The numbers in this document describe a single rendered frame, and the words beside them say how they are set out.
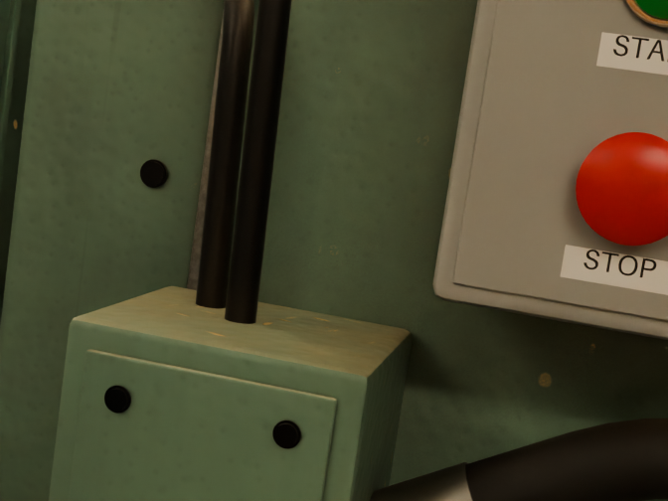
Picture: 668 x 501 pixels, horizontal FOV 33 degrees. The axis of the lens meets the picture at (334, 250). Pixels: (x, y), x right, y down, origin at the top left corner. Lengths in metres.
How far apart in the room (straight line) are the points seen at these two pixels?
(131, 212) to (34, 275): 0.05
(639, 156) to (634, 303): 0.04
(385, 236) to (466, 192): 0.07
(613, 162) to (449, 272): 0.06
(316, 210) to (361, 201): 0.02
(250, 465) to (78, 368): 0.06
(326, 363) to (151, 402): 0.05
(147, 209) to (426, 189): 0.12
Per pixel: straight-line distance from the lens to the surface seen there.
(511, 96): 0.32
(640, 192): 0.31
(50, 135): 0.47
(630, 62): 0.32
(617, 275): 0.32
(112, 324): 0.33
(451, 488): 0.35
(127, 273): 0.46
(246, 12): 0.37
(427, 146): 0.38
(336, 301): 0.39
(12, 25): 0.49
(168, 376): 0.32
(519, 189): 0.32
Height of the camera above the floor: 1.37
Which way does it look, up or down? 7 degrees down
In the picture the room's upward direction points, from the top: 8 degrees clockwise
